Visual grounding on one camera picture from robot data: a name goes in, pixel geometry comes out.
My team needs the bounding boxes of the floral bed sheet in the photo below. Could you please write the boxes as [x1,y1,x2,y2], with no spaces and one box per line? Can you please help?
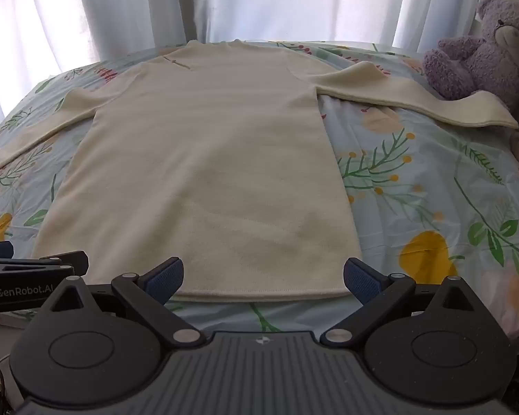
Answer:
[0,40,519,357]

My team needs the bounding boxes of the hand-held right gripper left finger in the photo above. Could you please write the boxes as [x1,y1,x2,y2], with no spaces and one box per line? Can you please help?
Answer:
[38,257,203,347]

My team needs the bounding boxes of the purple teddy bear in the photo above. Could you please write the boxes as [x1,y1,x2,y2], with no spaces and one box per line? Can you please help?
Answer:
[421,0,519,117]

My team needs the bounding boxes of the cream long-sleeve sweater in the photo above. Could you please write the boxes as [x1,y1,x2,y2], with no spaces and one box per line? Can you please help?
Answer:
[0,39,519,304]

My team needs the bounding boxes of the white sheer curtain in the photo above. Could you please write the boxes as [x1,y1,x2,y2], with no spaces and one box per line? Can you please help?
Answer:
[0,0,519,143]

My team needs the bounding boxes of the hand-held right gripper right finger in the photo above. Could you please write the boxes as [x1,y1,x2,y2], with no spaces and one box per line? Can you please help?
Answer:
[320,257,487,347]

